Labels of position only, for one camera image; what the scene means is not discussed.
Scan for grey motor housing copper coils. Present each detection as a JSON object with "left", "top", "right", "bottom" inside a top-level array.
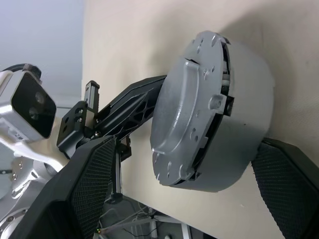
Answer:
[{"left": 159, "top": 37, "right": 276, "bottom": 194}]

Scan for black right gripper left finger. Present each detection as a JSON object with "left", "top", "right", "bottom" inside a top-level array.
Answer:
[{"left": 24, "top": 135, "right": 117, "bottom": 239}]

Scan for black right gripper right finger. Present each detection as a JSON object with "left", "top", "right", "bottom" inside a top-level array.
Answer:
[{"left": 251, "top": 137, "right": 319, "bottom": 239}]

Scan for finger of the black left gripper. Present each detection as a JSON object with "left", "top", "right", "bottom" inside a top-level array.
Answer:
[{"left": 96, "top": 74, "right": 167, "bottom": 139}]

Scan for grey depth camera module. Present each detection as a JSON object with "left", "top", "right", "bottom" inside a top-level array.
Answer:
[{"left": 0, "top": 63, "right": 72, "bottom": 180}]

